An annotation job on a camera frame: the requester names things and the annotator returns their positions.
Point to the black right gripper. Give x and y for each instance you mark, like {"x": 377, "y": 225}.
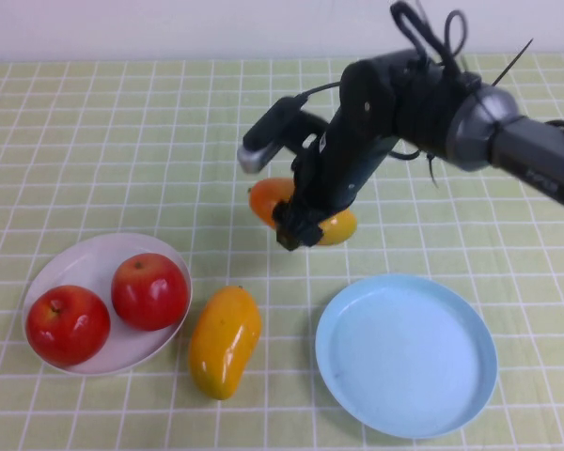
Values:
{"x": 312, "y": 178}

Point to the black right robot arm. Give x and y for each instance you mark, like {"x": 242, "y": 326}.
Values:
{"x": 521, "y": 136}

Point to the yellow mango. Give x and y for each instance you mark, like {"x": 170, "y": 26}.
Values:
{"x": 223, "y": 343}

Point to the orange mango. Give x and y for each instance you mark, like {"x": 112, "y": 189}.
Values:
{"x": 265, "y": 199}

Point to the green checkered tablecloth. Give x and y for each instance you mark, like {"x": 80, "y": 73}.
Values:
{"x": 122, "y": 141}

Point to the light blue round plate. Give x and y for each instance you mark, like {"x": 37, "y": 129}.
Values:
{"x": 404, "y": 357}

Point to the red apple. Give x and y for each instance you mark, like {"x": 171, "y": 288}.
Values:
{"x": 150, "y": 293}
{"x": 68, "y": 329}

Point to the white round plate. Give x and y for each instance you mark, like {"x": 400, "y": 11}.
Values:
{"x": 89, "y": 263}

